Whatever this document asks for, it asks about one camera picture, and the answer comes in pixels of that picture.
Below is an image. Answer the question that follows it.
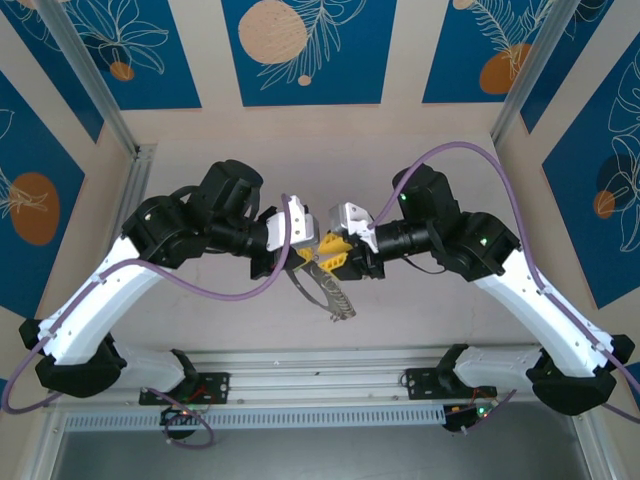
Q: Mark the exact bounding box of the large metal keyring holder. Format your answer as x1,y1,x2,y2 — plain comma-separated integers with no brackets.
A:
287,259,359,324

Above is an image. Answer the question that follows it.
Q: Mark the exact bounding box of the black controller board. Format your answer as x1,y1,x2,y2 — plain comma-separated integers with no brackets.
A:
442,402,497,435
158,404,202,427

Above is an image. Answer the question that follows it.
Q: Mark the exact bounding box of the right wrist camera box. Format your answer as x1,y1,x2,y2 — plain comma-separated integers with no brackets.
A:
327,201,382,254

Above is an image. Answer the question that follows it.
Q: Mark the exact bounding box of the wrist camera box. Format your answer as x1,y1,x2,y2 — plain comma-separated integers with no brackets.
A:
264,193,319,253
327,201,382,254

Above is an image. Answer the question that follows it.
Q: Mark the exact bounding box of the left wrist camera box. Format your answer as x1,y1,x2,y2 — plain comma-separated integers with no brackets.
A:
264,193,319,253

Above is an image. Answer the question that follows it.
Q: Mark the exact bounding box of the aluminium side rail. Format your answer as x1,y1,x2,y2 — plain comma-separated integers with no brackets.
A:
117,143,158,226

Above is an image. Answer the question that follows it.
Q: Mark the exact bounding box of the aluminium rail base frame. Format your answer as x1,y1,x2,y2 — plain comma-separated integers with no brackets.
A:
42,348,600,415

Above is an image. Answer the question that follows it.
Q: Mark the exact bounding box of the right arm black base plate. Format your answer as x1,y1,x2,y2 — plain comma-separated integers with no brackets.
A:
402,367,499,401

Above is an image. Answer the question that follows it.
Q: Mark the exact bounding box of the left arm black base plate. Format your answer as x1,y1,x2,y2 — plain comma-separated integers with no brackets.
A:
138,372,231,405

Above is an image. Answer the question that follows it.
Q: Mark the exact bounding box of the grey slotted cable duct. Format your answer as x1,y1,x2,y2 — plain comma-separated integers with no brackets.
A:
63,404,447,433

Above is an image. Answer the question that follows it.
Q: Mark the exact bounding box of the aluminium frame post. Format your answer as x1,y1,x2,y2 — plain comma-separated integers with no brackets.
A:
35,0,142,157
488,0,587,146

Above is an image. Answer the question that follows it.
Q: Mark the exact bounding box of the aluminium frame leg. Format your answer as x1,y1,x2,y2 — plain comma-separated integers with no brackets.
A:
14,399,69,480
568,410,617,480

